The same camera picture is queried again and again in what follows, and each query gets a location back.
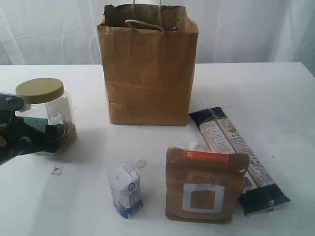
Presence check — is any white crumpled scrap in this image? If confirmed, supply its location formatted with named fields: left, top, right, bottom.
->
left=133, top=159, right=147, bottom=169
left=189, top=141, right=204, bottom=151

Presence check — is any white crumpled scrap left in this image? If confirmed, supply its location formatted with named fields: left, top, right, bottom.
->
left=133, top=159, right=147, bottom=169

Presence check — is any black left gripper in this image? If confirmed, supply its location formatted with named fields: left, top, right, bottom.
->
left=0, top=93, right=65, bottom=160

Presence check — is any clear jar with yellow lid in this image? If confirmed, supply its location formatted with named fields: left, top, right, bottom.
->
left=15, top=78, right=77, bottom=157

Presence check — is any white crumpled scrap right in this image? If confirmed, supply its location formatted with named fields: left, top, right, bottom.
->
left=189, top=141, right=204, bottom=151

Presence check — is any brown paper bag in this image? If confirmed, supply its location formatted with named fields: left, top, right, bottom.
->
left=97, top=2, right=199, bottom=126

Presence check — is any long dark noodle package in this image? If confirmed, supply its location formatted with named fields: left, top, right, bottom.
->
left=189, top=107, right=291, bottom=215

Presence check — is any small white and blue packet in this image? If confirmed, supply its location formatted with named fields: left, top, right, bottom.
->
left=107, top=162, right=143, bottom=219

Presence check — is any white backdrop curtain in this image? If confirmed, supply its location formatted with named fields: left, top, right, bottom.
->
left=0, top=0, right=315, bottom=65

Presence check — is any brown kraft stand-up pouch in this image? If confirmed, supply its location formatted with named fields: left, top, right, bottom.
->
left=165, top=147, right=249, bottom=224

